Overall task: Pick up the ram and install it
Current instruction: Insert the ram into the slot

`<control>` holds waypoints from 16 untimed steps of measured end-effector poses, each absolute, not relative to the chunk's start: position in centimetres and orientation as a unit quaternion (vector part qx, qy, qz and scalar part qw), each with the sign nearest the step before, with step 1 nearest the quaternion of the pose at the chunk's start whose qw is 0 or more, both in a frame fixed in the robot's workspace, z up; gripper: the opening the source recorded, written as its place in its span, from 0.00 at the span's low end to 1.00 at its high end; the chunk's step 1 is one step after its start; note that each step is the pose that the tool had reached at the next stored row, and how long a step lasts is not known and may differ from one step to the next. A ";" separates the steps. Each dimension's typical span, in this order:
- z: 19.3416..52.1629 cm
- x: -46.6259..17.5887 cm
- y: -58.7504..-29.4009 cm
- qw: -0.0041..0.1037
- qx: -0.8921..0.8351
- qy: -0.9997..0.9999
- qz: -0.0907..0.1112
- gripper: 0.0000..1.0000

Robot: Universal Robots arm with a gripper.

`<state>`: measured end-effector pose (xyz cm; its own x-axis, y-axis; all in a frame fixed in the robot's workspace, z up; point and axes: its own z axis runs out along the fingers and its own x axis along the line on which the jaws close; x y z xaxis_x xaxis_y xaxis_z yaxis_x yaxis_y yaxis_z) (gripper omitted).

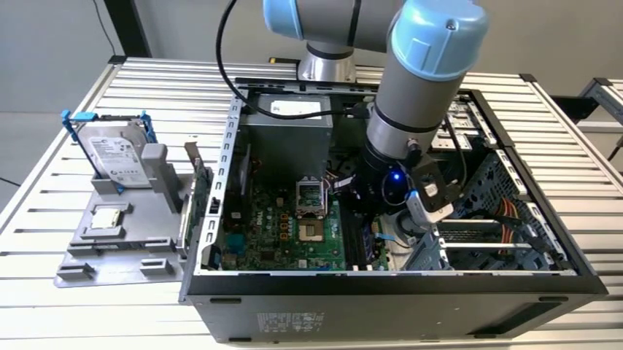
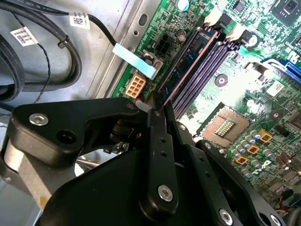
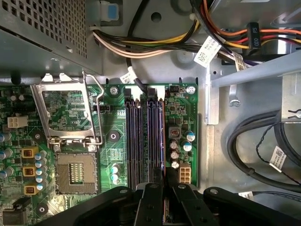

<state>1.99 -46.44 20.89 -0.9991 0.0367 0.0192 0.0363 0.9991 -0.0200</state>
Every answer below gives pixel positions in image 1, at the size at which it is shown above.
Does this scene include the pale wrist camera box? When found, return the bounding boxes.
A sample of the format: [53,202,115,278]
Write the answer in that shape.
[406,189,457,224]

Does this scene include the orange yellow wire bundle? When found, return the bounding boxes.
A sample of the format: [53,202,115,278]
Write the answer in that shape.
[486,198,522,252]

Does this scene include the green motherboard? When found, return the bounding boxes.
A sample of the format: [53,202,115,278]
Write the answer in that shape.
[222,180,391,271]

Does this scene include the hard disk in blue carrier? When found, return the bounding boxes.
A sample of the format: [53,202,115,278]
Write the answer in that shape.
[61,108,157,191]

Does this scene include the metal socket cover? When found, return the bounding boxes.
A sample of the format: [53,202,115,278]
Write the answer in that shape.
[295,176,326,217]

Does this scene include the low metal disk bay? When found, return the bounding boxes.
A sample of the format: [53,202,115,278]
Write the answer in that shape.
[403,218,572,273]

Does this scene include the CPU socket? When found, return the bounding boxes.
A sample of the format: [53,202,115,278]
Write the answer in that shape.
[298,217,326,244]

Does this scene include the black grey PC case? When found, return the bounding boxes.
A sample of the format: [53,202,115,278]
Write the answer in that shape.
[178,76,610,343]

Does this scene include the aluminium side table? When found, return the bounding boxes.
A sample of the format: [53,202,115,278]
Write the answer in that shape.
[577,77,623,161]

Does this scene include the tall metal disk bay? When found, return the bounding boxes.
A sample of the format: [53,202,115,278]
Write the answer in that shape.
[427,90,495,154]

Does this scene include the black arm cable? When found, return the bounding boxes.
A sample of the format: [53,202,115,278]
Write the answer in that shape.
[215,0,374,120]

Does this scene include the grey power supply unit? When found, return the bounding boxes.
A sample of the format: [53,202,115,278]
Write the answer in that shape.
[241,93,335,185]

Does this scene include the silver CPU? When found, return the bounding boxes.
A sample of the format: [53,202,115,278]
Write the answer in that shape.
[93,209,121,229]

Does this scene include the black metal post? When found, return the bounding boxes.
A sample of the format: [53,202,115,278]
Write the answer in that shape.
[105,0,153,59]

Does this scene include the black RAM slot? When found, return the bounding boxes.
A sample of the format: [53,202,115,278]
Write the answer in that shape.
[347,217,362,271]
[342,214,355,271]
[354,218,367,271]

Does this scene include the graphics card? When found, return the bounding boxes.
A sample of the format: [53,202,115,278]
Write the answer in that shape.
[178,140,215,256]

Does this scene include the grey parts rack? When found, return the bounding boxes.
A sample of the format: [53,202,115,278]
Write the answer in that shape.
[53,143,197,289]

